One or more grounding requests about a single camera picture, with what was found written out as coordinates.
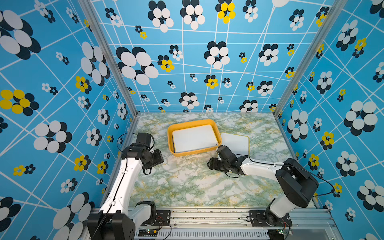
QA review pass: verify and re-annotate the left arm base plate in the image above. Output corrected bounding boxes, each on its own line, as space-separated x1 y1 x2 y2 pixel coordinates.
141 209 171 227

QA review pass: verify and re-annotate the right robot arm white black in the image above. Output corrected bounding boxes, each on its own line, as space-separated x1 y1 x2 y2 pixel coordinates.
207 155 319 226

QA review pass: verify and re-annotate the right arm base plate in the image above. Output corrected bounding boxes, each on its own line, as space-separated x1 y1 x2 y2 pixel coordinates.
246 210 293 228

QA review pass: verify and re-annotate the yellow framed whiteboard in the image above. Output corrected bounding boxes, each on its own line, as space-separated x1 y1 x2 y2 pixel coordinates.
221 133 250 156
172 125 219 153

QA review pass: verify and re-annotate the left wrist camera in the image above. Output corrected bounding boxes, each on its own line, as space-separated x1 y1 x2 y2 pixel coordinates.
136 133 155 151

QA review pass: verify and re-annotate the left aluminium frame post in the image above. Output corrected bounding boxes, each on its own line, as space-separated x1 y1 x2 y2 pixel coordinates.
79 0 138 119

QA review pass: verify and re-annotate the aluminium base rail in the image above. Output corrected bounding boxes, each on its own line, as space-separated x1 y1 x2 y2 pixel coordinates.
135 207 342 240

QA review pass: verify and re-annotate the left controller circuit board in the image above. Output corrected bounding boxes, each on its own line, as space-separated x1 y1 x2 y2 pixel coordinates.
138 229 159 238

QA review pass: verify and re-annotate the yellow plastic storage box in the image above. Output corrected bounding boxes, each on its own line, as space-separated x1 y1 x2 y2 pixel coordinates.
167 119 222 157

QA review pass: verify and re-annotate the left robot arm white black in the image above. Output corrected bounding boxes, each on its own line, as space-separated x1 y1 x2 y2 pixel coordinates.
87 144 164 240

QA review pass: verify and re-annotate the controller circuit board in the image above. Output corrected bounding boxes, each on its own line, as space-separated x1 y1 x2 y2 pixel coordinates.
268 230 286 240
138 229 159 238

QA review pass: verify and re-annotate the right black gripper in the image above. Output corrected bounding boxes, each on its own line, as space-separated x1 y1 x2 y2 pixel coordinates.
205 158 230 173

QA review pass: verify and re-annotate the right controller circuit board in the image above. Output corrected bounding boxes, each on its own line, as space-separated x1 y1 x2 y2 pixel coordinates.
268 230 286 240

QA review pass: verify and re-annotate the right aluminium frame post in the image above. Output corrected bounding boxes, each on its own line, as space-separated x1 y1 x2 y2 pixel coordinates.
274 0 348 120

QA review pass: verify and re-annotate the aluminium frame post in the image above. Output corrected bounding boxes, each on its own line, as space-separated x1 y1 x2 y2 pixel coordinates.
274 0 348 120
79 0 138 119

